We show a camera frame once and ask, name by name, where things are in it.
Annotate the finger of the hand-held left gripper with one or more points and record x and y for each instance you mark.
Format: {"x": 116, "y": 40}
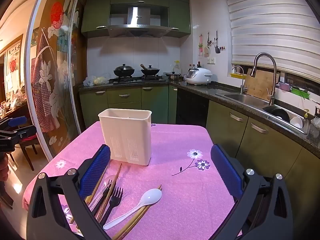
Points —
{"x": 17, "y": 122}
{"x": 22, "y": 132}

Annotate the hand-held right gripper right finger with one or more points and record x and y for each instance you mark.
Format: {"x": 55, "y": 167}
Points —
{"x": 226, "y": 172}

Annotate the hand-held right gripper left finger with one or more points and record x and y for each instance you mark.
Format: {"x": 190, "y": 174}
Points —
{"x": 95, "y": 170}

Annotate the wooden chopstick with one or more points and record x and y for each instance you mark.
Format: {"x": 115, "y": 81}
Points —
{"x": 132, "y": 226}
{"x": 96, "y": 186}
{"x": 140, "y": 211}
{"x": 113, "y": 180}
{"x": 117, "y": 173}

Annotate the clear plastic spoon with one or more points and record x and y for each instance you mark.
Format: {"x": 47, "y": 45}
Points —
{"x": 110, "y": 180}

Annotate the black plastic fork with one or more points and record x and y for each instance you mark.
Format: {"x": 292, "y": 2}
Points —
{"x": 115, "y": 200}
{"x": 106, "y": 192}

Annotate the white plastic utensil holder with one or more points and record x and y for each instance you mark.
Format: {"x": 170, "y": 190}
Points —
{"x": 125, "y": 130}

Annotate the white plastic spoon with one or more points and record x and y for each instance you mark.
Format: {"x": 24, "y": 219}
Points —
{"x": 151, "y": 196}

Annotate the person's left hand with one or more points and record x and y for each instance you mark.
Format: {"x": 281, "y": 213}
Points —
{"x": 3, "y": 170}

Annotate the wooden chair red cushion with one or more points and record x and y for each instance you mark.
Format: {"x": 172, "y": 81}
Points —
{"x": 27, "y": 142}

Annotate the red checked apron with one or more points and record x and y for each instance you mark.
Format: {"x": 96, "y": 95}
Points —
{"x": 41, "y": 100}

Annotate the pink floral tablecloth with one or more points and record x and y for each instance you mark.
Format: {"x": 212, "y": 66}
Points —
{"x": 180, "y": 200}

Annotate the framed calligraphy picture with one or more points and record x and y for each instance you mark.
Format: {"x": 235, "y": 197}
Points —
{"x": 13, "y": 62}

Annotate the floral sliding glass door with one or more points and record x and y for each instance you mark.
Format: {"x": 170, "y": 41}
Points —
{"x": 52, "y": 62}

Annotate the steel kitchen sink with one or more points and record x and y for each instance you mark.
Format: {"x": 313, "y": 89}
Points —
{"x": 245, "y": 98}

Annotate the black bowl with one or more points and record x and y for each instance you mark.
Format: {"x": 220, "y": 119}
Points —
{"x": 280, "y": 115}

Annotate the dark granite countertop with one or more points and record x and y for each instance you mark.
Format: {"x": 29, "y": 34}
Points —
{"x": 215, "y": 90}

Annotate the white bowl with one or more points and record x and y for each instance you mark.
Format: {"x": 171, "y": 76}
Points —
{"x": 297, "y": 122}

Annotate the green base cabinets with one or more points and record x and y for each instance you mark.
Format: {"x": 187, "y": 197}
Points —
{"x": 155, "y": 105}

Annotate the plastic bags of food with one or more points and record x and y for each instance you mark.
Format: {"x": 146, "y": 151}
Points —
{"x": 98, "y": 80}

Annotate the wooden cutting board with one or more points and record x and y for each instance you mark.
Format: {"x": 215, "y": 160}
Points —
{"x": 260, "y": 85}

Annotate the small steel faucet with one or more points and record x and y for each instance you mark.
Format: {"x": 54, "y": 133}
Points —
{"x": 242, "y": 80}

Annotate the soap dispenser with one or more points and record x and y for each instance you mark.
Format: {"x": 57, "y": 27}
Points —
{"x": 306, "y": 122}

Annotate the yellow tray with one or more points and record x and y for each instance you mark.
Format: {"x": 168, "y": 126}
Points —
{"x": 237, "y": 75}

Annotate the crumpled clear plastic bag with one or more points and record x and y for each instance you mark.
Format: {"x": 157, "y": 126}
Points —
{"x": 315, "y": 128}

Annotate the black gas stove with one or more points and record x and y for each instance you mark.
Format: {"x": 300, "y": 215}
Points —
{"x": 137, "y": 79}

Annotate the white rice cooker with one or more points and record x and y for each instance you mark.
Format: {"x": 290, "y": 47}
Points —
{"x": 198, "y": 76}

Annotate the black wok with lid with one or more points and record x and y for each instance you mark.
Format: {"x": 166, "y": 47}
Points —
{"x": 150, "y": 71}
{"x": 124, "y": 71}

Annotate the tall steel faucet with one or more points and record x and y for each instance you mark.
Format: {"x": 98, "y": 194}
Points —
{"x": 272, "y": 80}

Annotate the purple container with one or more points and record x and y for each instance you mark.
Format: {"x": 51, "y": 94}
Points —
{"x": 285, "y": 86}

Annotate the green container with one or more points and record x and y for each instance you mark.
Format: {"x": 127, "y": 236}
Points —
{"x": 300, "y": 93}

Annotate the small steel pot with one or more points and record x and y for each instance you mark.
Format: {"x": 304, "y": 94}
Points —
{"x": 173, "y": 76}

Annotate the group of sauce bottles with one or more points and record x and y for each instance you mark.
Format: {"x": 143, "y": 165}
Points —
{"x": 195, "y": 66}

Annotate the cooking oil bottle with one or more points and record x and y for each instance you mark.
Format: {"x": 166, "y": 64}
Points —
{"x": 177, "y": 67}

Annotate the hanging beige spatula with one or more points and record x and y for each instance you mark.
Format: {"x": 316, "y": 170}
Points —
{"x": 206, "y": 51}

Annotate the hanging black spatula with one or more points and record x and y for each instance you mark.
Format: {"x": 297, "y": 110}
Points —
{"x": 217, "y": 48}

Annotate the green upper cabinets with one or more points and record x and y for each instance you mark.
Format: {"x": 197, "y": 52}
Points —
{"x": 96, "y": 12}

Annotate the white window blind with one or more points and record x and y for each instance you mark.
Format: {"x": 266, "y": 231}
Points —
{"x": 270, "y": 25}

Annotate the steel range hood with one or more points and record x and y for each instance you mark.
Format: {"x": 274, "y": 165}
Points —
{"x": 138, "y": 17}

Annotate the white wall socket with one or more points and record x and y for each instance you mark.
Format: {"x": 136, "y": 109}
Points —
{"x": 211, "y": 60}

